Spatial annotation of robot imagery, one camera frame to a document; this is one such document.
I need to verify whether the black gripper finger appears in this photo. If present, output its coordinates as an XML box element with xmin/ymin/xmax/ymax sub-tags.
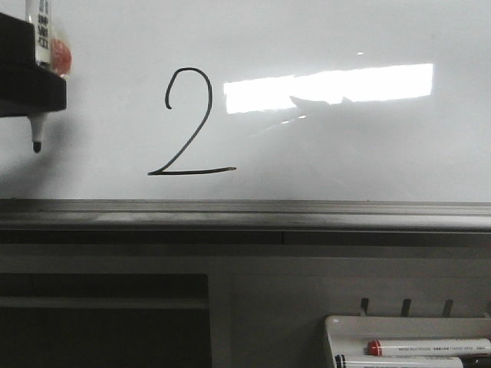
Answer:
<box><xmin>0</xmin><ymin>13</ymin><xmax>67</xmax><ymax>117</ymax></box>

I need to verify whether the black capped whiteboard marker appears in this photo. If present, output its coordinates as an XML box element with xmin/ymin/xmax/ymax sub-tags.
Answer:
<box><xmin>334</xmin><ymin>354</ymin><xmax>464</xmax><ymax>368</ymax></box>

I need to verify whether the white whiteboard with metal frame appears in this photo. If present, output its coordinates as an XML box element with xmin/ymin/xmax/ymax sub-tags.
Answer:
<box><xmin>1</xmin><ymin>1</ymin><xmax>490</xmax><ymax>233</ymax></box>

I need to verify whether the red capped whiteboard marker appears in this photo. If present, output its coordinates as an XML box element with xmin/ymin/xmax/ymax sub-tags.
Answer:
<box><xmin>367</xmin><ymin>337</ymin><xmax>490</xmax><ymax>357</ymax></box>

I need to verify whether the black whiteboard marker with tape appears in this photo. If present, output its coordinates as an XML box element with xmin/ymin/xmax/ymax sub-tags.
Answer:
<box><xmin>25</xmin><ymin>0</ymin><xmax>72</xmax><ymax>153</ymax></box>

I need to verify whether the white marker tray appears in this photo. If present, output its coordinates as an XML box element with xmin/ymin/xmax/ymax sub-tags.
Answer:
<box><xmin>324</xmin><ymin>316</ymin><xmax>490</xmax><ymax>367</ymax></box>

